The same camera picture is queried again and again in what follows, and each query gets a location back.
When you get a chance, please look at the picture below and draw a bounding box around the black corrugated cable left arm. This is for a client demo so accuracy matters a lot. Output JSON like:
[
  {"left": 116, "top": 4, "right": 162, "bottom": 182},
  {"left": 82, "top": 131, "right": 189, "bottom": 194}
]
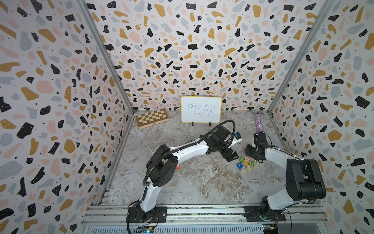
[{"left": 142, "top": 119, "right": 236, "bottom": 186}]

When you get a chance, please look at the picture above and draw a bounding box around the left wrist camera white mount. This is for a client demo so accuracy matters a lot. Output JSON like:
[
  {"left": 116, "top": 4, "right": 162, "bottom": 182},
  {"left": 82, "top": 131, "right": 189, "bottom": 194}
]
[{"left": 231, "top": 132, "right": 243, "bottom": 146}]

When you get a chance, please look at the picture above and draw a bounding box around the whiteboard with yellow frame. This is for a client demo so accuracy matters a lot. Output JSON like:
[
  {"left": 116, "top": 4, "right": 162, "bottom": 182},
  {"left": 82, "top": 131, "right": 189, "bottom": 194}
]
[{"left": 180, "top": 96, "right": 222, "bottom": 123}]

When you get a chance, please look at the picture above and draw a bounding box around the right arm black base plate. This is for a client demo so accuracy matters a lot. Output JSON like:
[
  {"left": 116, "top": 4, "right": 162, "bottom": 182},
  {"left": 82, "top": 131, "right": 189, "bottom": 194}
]
[{"left": 244, "top": 205, "right": 286, "bottom": 222}]

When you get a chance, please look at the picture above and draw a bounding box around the wooden chessboard box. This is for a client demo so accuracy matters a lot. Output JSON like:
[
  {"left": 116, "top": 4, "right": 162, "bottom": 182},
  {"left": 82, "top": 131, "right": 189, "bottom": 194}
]
[{"left": 136, "top": 108, "right": 169, "bottom": 129}]

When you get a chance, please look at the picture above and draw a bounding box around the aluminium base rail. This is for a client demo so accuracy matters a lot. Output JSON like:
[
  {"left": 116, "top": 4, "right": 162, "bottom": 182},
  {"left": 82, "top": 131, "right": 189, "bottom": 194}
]
[{"left": 78, "top": 203, "right": 334, "bottom": 234}]

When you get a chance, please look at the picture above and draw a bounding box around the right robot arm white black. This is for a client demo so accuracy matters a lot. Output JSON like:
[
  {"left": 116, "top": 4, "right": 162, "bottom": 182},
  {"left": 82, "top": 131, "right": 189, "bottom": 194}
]
[{"left": 245, "top": 132, "right": 327, "bottom": 219}]

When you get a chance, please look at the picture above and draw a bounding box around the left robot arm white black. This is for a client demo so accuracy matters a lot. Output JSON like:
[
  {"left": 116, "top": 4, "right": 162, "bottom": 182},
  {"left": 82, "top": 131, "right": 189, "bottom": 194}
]
[{"left": 140, "top": 125, "right": 242, "bottom": 213}]

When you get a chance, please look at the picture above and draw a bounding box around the glittery purple tube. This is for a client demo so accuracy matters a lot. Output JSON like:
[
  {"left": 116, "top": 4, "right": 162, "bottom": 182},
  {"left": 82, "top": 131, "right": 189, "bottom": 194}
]
[{"left": 255, "top": 111, "right": 263, "bottom": 133}]

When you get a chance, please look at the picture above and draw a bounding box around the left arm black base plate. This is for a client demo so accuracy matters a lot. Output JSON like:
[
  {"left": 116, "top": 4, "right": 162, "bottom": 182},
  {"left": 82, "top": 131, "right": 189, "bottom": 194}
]
[{"left": 126, "top": 205, "right": 168, "bottom": 223}]

